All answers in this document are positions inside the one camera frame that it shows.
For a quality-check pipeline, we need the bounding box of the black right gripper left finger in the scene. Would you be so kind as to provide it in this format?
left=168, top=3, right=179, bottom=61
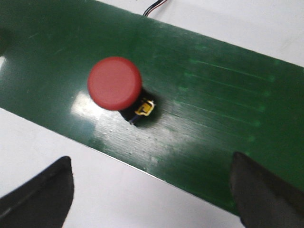
left=0, top=156, right=74, bottom=228

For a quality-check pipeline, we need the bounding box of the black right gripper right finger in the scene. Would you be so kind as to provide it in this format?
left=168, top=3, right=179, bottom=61
left=230, top=152, right=304, bottom=228

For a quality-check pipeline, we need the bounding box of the red mushroom push button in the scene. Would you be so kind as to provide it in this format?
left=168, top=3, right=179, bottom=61
left=87, top=57, right=155, bottom=124

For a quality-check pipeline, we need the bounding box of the green conveyor belt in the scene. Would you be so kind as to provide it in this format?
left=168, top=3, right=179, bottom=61
left=0, top=0, right=304, bottom=214

